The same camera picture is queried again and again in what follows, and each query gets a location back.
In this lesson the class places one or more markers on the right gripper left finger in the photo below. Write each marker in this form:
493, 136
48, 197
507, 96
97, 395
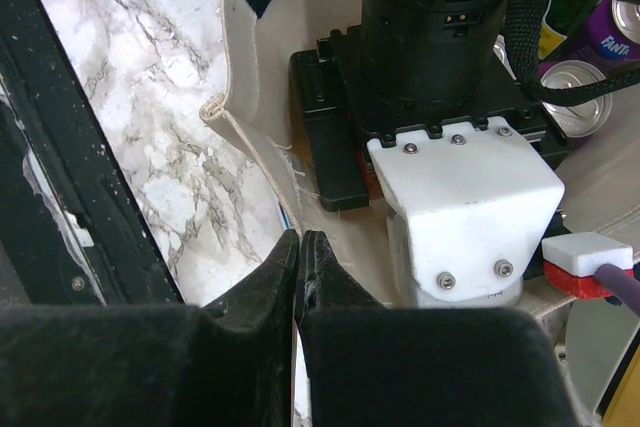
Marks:
225, 364

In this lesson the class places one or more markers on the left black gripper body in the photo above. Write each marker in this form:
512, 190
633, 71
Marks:
341, 113

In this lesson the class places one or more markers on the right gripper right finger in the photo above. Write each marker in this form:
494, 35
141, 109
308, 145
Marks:
369, 365

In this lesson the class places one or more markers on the green glass bottle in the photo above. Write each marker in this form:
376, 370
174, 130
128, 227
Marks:
561, 20

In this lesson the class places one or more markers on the beige canvas bag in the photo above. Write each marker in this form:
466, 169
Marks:
257, 116

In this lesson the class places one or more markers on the red soda can front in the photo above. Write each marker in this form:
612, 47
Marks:
369, 176

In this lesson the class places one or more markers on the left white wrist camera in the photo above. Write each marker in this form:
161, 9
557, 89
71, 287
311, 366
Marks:
467, 212

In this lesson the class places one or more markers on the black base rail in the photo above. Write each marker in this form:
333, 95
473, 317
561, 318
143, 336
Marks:
115, 251

